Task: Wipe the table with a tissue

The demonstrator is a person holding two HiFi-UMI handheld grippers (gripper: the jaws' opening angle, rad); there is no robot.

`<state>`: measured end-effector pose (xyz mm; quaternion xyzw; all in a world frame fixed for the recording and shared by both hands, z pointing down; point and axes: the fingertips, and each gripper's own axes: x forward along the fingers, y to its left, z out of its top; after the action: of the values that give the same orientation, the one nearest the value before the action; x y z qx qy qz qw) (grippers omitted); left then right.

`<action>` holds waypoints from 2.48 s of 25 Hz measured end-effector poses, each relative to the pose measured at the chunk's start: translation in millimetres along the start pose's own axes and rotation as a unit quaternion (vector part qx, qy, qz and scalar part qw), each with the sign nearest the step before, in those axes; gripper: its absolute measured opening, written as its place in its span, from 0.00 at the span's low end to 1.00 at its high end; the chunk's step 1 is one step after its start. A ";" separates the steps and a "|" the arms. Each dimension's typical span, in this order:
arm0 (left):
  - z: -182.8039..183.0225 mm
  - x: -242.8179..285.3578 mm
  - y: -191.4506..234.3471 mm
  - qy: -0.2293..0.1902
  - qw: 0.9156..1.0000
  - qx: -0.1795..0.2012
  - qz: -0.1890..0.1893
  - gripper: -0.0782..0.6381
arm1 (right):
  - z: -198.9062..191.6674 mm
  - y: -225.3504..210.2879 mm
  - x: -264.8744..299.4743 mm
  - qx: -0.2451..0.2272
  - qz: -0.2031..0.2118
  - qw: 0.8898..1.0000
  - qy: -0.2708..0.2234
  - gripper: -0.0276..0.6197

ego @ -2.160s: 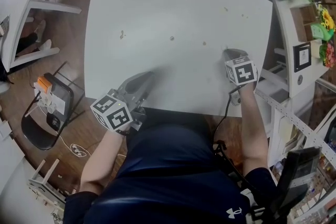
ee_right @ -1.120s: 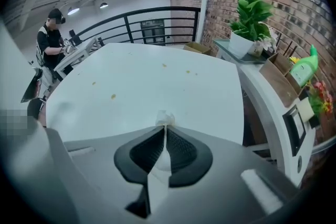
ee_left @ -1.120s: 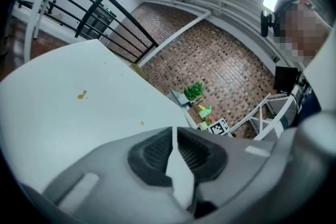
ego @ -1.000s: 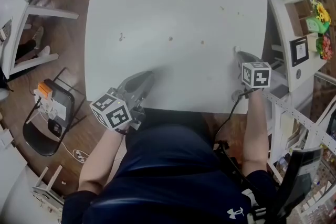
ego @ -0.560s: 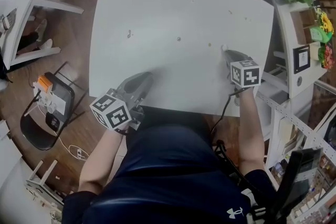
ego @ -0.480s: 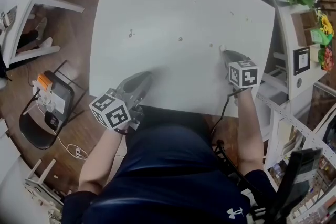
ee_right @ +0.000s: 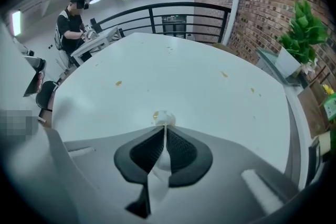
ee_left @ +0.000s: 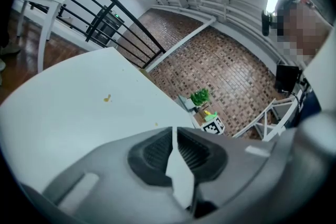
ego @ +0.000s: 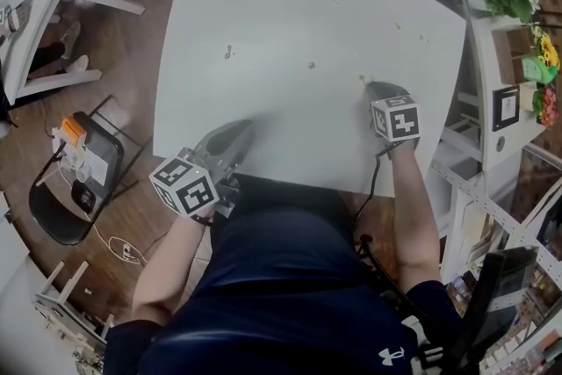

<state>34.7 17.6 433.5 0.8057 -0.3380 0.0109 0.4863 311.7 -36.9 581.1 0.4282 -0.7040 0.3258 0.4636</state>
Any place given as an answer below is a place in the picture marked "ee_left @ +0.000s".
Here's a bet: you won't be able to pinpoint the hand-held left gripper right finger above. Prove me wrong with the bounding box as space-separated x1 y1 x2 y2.
177 127 276 218

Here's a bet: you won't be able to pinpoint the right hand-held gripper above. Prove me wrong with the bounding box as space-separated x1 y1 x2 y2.
202 116 225 136

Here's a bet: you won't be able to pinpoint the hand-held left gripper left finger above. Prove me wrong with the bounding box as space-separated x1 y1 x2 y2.
41 127 194 224

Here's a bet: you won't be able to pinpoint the white paper piece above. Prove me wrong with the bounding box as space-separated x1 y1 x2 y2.
165 127 196 209

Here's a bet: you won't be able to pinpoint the white table top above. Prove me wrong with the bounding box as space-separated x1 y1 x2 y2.
0 46 195 192

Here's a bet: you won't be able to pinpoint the yellow flowers green pot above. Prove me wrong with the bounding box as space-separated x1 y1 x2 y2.
203 110 218 122

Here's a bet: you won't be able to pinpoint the green plant white flowers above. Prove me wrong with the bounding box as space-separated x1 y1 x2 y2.
190 88 211 107

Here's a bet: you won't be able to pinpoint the white metal shelf rack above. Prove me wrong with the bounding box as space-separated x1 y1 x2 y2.
232 95 301 142

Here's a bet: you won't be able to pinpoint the black monitor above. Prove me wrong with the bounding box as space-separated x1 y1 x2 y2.
275 64 302 95

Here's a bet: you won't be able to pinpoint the person's navy shirt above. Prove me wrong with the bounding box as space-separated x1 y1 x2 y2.
296 89 322 126

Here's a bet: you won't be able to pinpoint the person's head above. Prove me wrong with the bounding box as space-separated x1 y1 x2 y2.
274 0 334 66

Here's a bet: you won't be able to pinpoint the black metal railing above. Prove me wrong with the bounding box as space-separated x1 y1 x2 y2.
30 0 166 69

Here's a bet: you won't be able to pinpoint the black head camera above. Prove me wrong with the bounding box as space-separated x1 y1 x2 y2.
261 9 276 37

